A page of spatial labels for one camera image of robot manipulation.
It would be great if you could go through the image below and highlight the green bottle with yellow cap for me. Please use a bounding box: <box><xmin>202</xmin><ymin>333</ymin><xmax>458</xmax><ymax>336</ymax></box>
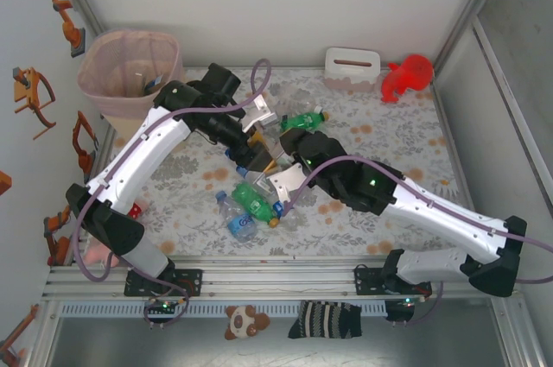
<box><xmin>279</xmin><ymin>111</ymin><xmax>331</xmax><ymax>135</ymax></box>
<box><xmin>232</xmin><ymin>180</ymin><xmax>282</xmax><ymax>229</ymax></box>

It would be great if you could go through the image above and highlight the clear bottle dark blue label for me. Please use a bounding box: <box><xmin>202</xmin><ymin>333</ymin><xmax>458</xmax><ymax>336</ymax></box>
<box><xmin>270</xmin><ymin>198</ymin><xmax>306</xmax><ymax>230</ymax></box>
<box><xmin>224</xmin><ymin>147</ymin><xmax>260</xmax><ymax>182</ymax></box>

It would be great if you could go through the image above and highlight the crushed clear bottle white cap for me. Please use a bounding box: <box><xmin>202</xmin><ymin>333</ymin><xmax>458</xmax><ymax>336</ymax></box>
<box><xmin>276</xmin><ymin>84</ymin><xmax>324</xmax><ymax>117</ymax></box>

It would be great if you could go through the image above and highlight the clear bottle light blue label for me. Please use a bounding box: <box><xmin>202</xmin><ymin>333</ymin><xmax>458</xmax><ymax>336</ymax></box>
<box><xmin>215</xmin><ymin>189</ymin><xmax>259</xmax><ymax>243</ymax></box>

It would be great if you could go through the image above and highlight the soda water bottle blue label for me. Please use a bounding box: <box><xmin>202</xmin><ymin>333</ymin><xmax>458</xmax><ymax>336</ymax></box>
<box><xmin>143</xmin><ymin>74</ymin><xmax>166</xmax><ymax>94</ymax></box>

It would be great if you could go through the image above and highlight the beige bin with pink liner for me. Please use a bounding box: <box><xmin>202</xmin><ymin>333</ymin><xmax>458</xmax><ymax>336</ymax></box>
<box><xmin>76</xmin><ymin>29</ymin><xmax>191</xmax><ymax>140</ymax></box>

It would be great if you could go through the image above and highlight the white pink tissue box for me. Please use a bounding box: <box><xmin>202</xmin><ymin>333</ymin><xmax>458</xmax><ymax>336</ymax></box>
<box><xmin>323</xmin><ymin>47</ymin><xmax>381</xmax><ymax>92</ymax></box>

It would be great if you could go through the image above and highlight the floral tablecloth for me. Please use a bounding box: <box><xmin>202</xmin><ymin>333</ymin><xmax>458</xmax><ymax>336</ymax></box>
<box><xmin>92</xmin><ymin>66</ymin><xmax>479</xmax><ymax>258</ymax></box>

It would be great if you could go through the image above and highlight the red plastic toy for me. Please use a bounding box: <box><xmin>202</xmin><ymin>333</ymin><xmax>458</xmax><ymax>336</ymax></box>
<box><xmin>379</xmin><ymin>54</ymin><xmax>435</xmax><ymax>104</ymax></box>

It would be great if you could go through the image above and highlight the brown white panda plush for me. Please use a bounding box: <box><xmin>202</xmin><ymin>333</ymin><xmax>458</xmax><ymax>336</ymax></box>
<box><xmin>223</xmin><ymin>304</ymin><xmax>272</xmax><ymax>342</ymax></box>

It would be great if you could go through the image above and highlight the black white striped sock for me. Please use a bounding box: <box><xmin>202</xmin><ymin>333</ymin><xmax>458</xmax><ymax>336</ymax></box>
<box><xmin>288</xmin><ymin>300</ymin><xmax>363</xmax><ymax>340</ymax></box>

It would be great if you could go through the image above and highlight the pink plush with dotted dress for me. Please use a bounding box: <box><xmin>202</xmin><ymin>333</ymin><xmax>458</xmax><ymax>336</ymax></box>
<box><xmin>82</xmin><ymin>201</ymin><xmax>147</xmax><ymax>268</ymax></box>

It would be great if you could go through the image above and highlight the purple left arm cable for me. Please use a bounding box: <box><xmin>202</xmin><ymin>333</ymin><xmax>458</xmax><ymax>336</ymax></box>
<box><xmin>72</xmin><ymin>58</ymin><xmax>272</xmax><ymax>329</ymax></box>

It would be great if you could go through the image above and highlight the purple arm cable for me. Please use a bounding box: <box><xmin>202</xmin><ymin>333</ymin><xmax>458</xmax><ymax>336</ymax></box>
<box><xmin>72</xmin><ymin>58</ymin><xmax>272</xmax><ymax>329</ymax></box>
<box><xmin>278</xmin><ymin>155</ymin><xmax>553</xmax><ymax>327</ymax></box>

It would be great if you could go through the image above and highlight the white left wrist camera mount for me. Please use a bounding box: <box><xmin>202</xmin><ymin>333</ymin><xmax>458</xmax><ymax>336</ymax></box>
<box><xmin>240</xmin><ymin>94</ymin><xmax>278</xmax><ymax>133</ymax></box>

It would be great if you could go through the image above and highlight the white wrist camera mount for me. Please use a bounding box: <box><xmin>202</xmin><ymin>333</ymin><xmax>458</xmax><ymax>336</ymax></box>
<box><xmin>265</xmin><ymin>162</ymin><xmax>306</xmax><ymax>204</ymax></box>
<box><xmin>240</xmin><ymin>94</ymin><xmax>278</xmax><ymax>133</ymax></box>

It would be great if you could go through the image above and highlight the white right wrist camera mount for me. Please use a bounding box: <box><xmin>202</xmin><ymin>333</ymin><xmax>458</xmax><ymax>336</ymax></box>
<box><xmin>265</xmin><ymin>162</ymin><xmax>306</xmax><ymax>204</ymax></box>

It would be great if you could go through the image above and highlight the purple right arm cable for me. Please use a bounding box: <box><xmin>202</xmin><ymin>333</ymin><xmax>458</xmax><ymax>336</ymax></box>
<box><xmin>278</xmin><ymin>155</ymin><xmax>553</xmax><ymax>327</ymax></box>

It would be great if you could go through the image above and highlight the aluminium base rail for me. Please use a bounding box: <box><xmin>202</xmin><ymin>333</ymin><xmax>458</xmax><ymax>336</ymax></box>
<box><xmin>41</xmin><ymin>256</ymin><xmax>518</xmax><ymax>301</ymax></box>

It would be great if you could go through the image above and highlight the orange claw wall model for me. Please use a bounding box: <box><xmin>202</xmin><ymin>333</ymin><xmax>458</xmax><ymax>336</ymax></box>
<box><xmin>11</xmin><ymin>66</ymin><xmax>57</xmax><ymax>140</ymax></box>

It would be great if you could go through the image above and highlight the white slotted cable duct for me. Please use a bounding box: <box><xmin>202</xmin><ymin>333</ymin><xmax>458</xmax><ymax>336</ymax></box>
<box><xmin>60</xmin><ymin>301</ymin><xmax>388</xmax><ymax>317</ymax></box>

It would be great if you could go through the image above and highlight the aluminium right frame post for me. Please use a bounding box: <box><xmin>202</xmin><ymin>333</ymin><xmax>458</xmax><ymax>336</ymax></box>
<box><xmin>431</xmin><ymin>0</ymin><xmax>518</xmax><ymax>79</ymax></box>

